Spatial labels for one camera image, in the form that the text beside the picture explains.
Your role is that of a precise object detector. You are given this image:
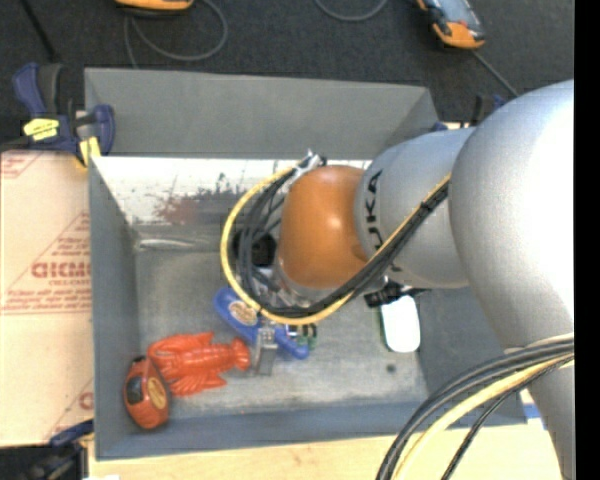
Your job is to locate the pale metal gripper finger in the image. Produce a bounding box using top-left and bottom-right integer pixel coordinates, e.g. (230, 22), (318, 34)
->
(259, 327), (280, 363)
(251, 346), (275, 377)

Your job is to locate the orange tape measure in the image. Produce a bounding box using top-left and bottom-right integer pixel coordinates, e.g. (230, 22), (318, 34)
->
(122, 356), (173, 431)

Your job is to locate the black cylinder on white bracket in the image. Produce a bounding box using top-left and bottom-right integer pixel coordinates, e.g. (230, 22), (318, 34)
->
(233, 231), (280, 271)

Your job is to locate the blue bottle with round label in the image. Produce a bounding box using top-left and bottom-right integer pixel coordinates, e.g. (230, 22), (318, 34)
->
(212, 286), (312, 362)

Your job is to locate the red toy lobster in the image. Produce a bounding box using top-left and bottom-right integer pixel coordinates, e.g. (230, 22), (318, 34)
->
(146, 331), (253, 398)

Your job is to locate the white and green bottle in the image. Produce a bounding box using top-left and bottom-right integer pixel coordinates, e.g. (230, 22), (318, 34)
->
(376, 294), (423, 355)

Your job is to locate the grey metal bin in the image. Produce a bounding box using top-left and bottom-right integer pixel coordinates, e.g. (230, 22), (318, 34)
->
(83, 67), (529, 461)

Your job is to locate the brown cardboard board, red print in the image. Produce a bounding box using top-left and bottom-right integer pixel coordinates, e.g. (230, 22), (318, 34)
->
(0, 149), (96, 450)

